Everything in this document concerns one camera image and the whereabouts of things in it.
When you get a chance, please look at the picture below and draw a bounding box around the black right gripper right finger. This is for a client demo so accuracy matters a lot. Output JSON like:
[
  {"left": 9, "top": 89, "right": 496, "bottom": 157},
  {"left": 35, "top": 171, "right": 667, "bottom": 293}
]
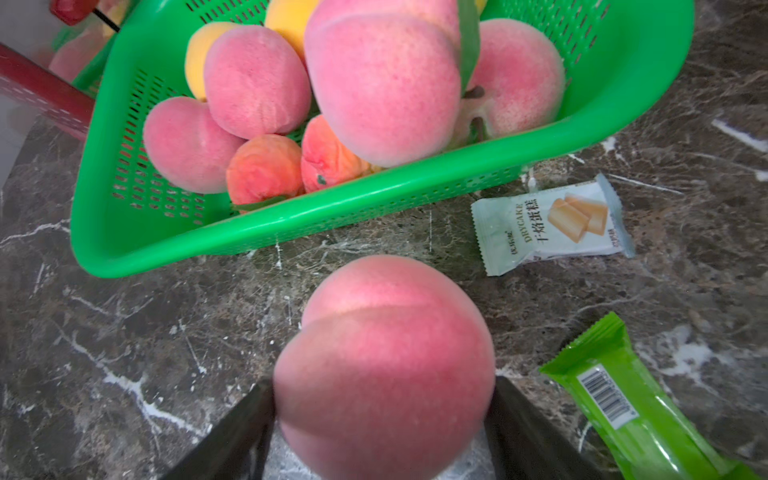
[{"left": 484, "top": 376, "right": 604, "bottom": 480}]

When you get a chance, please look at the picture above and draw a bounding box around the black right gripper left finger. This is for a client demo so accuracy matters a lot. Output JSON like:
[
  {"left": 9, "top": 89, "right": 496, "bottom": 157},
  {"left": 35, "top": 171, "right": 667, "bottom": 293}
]
[{"left": 163, "top": 379, "right": 276, "bottom": 480}]

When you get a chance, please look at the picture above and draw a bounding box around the pink peach with stem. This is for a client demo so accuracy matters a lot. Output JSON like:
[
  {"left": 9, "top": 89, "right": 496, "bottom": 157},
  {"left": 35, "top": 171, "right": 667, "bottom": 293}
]
[{"left": 143, "top": 97, "right": 245, "bottom": 194}]

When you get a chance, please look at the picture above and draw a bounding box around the yellow peach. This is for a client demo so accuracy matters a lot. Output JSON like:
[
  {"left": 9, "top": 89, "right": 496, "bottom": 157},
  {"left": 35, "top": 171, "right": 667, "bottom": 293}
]
[
  {"left": 264, "top": 0, "right": 320, "bottom": 62},
  {"left": 184, "top": 22, "right": 240, "bottom": 102}
]

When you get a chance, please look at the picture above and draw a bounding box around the green plastic basket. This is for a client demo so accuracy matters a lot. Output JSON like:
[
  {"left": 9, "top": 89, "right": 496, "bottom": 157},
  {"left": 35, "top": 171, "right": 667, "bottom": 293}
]
[{"left": 70, "top": 0, "right": 695, "bottom": 278}]

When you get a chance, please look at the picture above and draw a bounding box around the green snack packet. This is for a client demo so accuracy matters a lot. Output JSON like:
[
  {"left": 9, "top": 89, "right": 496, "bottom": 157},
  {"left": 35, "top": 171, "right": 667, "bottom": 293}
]
[{"left": 540, "top": 312, "right": 758, "bottom": 479}]

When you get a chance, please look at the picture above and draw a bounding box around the white drycake snack packet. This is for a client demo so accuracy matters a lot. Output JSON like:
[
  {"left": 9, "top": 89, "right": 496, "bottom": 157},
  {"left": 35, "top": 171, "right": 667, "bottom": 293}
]
[{"left": 471, "top": 174, "right": 636, "bottom": 276}]

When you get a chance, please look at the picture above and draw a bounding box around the red polka dot toaster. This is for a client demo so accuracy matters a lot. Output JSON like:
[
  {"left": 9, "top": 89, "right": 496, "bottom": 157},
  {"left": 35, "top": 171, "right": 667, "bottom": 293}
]
[{"left": 1, "top": 1, "right": 132, "bottom": 140}]

